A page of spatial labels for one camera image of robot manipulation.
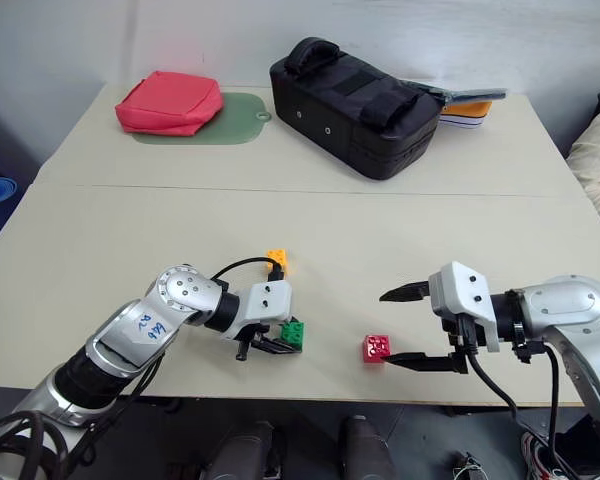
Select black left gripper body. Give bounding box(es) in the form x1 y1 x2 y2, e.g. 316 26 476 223
231 322 272 361

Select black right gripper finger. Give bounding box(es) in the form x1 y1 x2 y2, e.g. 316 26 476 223
382 351 469 376
378 281 432 304

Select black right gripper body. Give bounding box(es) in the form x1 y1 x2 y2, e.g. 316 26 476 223
439 313 477 355

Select green toy brick cube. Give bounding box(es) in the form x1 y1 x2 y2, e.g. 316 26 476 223
279 319 306 352

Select red toy brick cube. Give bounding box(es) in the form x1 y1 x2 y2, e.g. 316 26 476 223
362 333 392 366

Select orange toy brick cube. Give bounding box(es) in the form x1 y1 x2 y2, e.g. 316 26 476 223
265 248 290 277

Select dark rounded shape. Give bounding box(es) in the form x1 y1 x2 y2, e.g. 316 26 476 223
201 419 282 480
339 414 397 480

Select black carrying bag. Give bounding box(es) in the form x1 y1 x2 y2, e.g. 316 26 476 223
268 36 444 182

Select yellow and white box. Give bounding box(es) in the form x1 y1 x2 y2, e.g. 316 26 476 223
438 99 494 131

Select green oval mat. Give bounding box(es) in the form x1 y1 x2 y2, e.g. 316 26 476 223
130 90 272 148

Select person in cream clothing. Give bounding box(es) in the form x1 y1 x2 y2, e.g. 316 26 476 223
565 92 600 247

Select red fabric pouch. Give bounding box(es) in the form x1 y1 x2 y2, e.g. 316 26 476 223
114 70 225 137

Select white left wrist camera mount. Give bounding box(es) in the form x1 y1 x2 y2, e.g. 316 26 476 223
236 279 294 324

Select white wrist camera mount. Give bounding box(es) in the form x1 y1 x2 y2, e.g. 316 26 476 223
427 260 501 354
236 279 294 324

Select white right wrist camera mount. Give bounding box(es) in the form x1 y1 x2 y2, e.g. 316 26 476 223
427 260 501 354

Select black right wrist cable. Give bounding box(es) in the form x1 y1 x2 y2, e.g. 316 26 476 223
457 313 524 426

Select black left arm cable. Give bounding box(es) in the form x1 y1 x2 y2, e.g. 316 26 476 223
210 256 285 282

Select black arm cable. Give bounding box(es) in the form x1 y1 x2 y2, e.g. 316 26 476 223
510 289 565 464
210 256 285 282

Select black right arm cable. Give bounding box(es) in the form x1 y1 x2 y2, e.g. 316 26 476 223
510 289 565 464

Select red and white wire bundle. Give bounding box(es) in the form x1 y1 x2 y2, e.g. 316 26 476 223
519 430 584 480

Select black cable loops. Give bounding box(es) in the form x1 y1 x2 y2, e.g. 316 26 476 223
0 409 72 480

